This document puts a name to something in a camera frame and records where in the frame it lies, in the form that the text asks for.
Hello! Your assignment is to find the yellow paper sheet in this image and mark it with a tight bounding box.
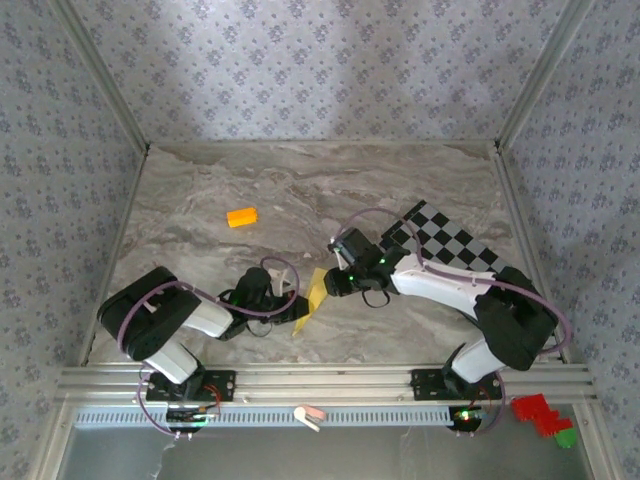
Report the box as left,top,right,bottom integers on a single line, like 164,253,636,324
291,268,329,337

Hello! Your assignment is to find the orange rectangular block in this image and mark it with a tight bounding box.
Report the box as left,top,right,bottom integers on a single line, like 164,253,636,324
226,207,260,230

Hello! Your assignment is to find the black grey chessboard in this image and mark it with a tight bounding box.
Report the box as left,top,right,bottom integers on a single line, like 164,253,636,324
378,199,521,281

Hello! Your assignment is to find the pink white clip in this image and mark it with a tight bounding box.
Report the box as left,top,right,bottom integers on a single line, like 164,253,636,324
293,404,327,433

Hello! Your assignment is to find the small circuit board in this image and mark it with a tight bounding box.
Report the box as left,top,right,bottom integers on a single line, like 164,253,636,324
448,405,489,432
165,405,222,432

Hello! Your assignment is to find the red toy brick stack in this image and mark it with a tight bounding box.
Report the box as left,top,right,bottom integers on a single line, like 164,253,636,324
510,393,574,439

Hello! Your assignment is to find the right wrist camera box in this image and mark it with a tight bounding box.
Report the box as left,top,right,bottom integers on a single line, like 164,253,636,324
328,228,382,272

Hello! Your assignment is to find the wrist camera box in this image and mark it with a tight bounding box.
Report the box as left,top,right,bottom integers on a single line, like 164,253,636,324
232,267,295,311
328,228,382,272

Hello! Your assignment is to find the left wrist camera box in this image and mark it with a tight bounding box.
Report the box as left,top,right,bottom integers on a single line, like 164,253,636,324
232,267,295,311

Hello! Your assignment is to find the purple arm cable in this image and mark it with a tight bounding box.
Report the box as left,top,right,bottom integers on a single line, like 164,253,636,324
333,208,574,439
117,256,301,441

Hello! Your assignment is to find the aluminium frame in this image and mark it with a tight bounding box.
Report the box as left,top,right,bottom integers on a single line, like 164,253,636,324
29,0,621,480

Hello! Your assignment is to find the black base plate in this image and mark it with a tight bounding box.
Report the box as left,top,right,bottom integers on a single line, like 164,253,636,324
145,368,237,404
410,368,504,401

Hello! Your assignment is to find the grey slotted cable duct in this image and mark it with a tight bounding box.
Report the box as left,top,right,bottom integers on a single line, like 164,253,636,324
72,405,459,429

